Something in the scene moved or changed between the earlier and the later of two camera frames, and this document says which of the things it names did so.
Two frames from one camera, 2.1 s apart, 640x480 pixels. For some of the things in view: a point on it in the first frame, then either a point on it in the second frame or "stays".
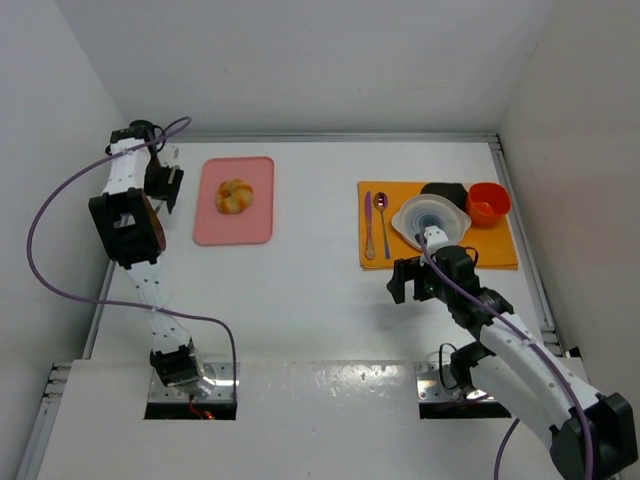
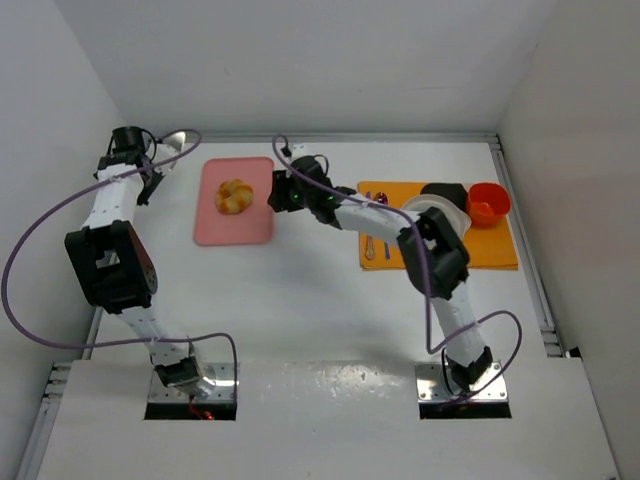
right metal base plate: [435, 384] stays
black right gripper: [417, 279] -> [277, 190]
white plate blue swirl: [421, 211] stays
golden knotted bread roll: [233, 196] stays
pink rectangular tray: [254, 226] stays
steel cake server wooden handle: [157, 223] -> [176, 141]
